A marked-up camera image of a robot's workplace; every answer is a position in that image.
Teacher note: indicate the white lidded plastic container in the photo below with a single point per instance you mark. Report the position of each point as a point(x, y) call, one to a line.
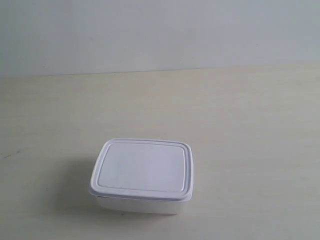
point(143, 176)

